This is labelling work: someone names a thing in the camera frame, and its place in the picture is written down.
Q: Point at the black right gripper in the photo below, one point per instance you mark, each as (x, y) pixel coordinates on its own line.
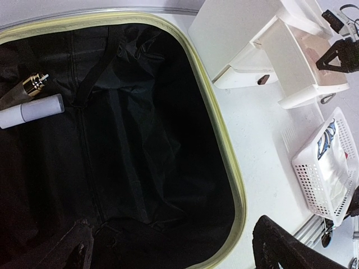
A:
(346, 51)

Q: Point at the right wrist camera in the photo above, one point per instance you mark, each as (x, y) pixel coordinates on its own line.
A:
(341, 23)

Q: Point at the white three-drawer storage cabinet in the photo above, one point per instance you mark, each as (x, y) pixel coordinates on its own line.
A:
(253, 43)

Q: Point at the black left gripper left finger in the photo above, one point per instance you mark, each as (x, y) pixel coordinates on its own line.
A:
(72, 248)

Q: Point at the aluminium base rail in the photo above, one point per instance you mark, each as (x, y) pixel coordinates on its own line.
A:
(338, 244)

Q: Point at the grey lipstick tube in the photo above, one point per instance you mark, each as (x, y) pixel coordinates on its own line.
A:
(33, 110)

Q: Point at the pale green hard-shell suitcase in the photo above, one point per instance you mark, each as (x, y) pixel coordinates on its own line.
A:
(141, 151)

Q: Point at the gold cap perfume bottle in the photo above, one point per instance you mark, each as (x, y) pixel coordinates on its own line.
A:
(24, 91)

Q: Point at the white plastic mesh basket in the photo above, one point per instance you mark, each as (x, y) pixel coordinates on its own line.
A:
(305, 164)

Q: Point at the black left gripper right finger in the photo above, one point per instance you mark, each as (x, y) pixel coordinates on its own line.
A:
(274, 247)

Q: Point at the white printed t-shirt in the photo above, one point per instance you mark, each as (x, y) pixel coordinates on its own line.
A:
(332, 162)

